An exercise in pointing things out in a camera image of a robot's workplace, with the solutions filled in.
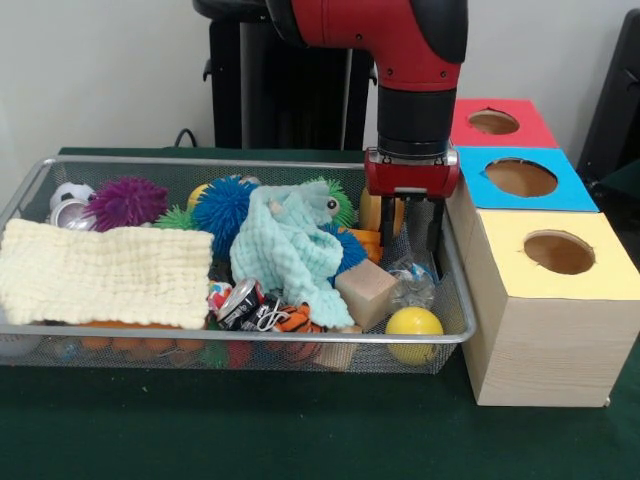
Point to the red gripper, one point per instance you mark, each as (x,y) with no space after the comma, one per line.
(410,177)

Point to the mint knitted cloth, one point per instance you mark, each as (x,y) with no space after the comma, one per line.
(280,250)

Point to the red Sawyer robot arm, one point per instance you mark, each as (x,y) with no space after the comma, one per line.
(400,50)

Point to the silver mesh bin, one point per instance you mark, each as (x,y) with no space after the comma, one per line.
(452,300)

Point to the wooden box with three holes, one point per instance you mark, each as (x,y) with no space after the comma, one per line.
(550,350)

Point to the wooden yo-yo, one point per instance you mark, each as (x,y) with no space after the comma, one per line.
(369,212)

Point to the green spiky toy with eyes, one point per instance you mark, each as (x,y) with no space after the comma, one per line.
(345,212)

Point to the wooden cube block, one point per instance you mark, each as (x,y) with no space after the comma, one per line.
(367,295)

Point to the yellow smooth ball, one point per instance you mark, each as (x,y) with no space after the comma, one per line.
(412,322)

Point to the tiger plush toy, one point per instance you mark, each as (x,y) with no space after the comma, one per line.
(297,317)

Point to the crushed black can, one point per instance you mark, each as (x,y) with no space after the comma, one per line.
(240,302)

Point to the large blue spiky ball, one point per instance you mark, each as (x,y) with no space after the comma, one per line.
(220,215)

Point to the green covered side table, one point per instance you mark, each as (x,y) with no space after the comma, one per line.
(625,185)

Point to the dark green table cloth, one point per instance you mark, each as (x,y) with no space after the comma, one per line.
(300,430)

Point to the black stand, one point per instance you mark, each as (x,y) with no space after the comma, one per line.
(620,100)

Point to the purple spiky ball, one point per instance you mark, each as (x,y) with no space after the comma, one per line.
(127,202)

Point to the cream knitted cloth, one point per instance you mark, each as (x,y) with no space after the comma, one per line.
(100,270)

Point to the small soccer ball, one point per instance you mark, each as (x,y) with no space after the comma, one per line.
(70,192)

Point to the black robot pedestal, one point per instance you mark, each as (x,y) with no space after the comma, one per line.
(225,100)

